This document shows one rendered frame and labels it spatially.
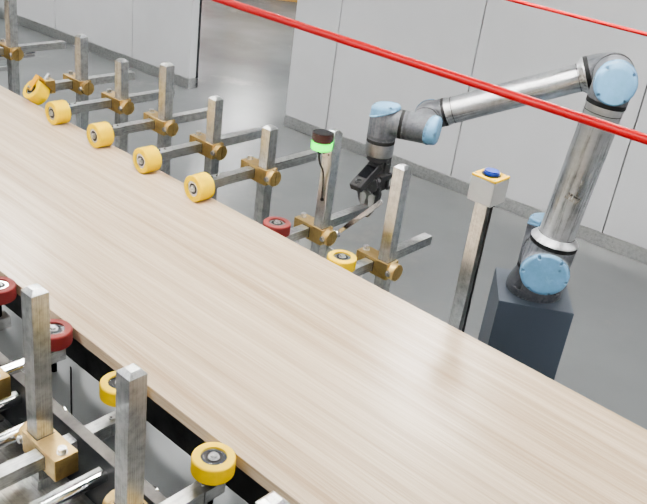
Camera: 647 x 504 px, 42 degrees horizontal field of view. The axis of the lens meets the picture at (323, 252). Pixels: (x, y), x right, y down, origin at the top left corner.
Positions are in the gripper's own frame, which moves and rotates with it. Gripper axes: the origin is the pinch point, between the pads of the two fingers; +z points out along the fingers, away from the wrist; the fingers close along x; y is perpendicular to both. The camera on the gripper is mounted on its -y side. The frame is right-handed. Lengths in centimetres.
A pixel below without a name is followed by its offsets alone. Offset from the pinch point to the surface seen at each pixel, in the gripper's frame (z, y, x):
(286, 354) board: -8, -86, -48
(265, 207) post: -1.8, -26.9, 19.1
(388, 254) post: -7.3, -28.0, -30.7
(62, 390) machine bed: 12, -116, -7
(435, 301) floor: 84, 102, 27
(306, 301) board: -8, -66, -35
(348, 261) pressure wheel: -9, -42, -28
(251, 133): -13, -7, 48
